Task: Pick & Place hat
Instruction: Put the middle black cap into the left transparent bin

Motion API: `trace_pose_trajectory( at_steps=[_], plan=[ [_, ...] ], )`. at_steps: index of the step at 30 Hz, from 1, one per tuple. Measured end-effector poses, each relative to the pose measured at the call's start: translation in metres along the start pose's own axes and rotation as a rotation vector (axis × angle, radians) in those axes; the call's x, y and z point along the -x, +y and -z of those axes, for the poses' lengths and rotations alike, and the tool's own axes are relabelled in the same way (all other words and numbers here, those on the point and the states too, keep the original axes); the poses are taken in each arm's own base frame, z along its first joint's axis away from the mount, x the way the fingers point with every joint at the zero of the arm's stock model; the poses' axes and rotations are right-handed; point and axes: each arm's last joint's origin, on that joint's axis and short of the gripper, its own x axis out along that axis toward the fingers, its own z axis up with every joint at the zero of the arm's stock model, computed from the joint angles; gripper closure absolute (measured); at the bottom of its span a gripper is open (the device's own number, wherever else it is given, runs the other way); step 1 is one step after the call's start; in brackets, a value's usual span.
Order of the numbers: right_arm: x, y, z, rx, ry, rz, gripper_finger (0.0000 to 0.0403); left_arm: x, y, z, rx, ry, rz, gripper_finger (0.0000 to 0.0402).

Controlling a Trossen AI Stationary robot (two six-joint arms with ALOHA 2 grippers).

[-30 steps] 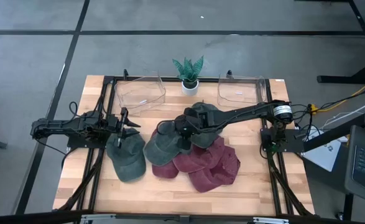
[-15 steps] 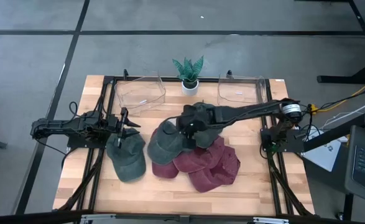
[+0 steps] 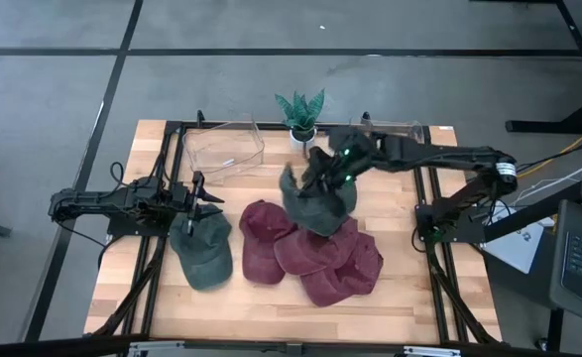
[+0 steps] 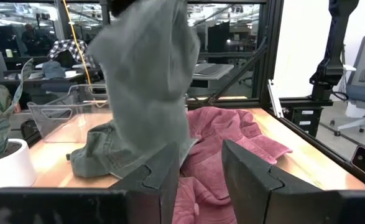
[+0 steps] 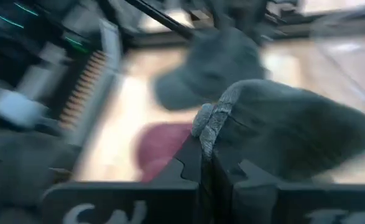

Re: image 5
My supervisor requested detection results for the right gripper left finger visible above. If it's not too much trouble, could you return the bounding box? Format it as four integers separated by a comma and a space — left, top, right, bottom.
142, 135, 203, 185

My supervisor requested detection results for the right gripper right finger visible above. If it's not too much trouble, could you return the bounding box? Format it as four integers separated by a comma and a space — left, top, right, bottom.
212, 149, 279, 187

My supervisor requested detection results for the maroon baseball cap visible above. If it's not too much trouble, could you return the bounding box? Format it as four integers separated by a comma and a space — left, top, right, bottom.
134, 122, 194, 184

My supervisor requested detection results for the dark green baseball cap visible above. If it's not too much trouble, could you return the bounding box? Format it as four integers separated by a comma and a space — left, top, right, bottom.
190, 78, 365, 185
153, 26, 266, 111

